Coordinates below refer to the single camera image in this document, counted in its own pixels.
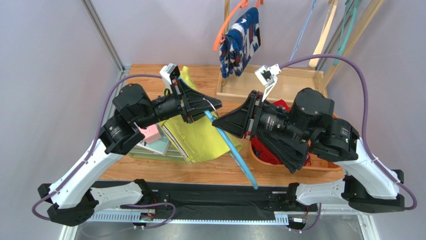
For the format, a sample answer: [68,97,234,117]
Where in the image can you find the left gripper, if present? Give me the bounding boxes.
[134,79,222,130]

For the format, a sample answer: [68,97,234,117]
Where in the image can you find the yellow-green trousers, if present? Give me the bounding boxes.
[159,65,244,165]

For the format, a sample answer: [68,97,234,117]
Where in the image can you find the red trousers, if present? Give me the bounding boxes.
[250,99,311,166]

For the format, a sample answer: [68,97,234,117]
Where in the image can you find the light blue hanger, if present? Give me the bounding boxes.
[202,97,259,190]

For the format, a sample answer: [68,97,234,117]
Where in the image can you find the black trousers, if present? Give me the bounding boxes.
[256,131,309,174]

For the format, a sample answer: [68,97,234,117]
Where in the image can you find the orange hanger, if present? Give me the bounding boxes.
[213,6,261,64]

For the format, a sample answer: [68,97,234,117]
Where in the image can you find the blue patterned trousers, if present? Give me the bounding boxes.
[219,7,261,79]

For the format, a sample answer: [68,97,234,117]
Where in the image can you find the blue wire hanger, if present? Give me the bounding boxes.
[289,0,317,61]

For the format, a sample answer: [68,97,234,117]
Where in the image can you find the beige hanger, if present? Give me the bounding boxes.
[313,0,339,55]

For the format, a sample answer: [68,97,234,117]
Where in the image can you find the teal hanger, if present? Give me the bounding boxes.
[337,0,361,56]

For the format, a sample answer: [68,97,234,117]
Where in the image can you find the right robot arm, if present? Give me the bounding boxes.
[212,88,405,214]

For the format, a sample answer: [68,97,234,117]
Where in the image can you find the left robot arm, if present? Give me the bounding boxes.
[38,77,223,227]

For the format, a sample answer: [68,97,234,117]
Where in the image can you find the wooden clothes rack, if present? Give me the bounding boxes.
[216,0,384,105]

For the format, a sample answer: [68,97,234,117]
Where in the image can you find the pink cube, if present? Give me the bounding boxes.
[138,124,162,144]

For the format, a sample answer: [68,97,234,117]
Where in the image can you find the teal book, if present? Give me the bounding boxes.
[135,124,171,156]

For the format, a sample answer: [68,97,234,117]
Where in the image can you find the green box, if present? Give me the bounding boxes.
[128,143,185,163]

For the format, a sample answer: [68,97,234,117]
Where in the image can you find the orange plastic basket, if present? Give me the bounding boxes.
[249,142,343,174]

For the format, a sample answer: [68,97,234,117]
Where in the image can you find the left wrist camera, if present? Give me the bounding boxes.
[159,63,180,90]

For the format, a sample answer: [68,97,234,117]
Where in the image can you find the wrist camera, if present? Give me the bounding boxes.
[159,63,180,90]
[254,64,281,102]

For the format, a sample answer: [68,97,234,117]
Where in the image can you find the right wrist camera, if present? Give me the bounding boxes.
[254,64,281,102]

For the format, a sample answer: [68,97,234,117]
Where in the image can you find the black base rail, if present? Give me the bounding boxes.
[66,181,367,231]

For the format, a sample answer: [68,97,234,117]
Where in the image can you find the aluminium frame post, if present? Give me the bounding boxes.
[81,0,126,73]

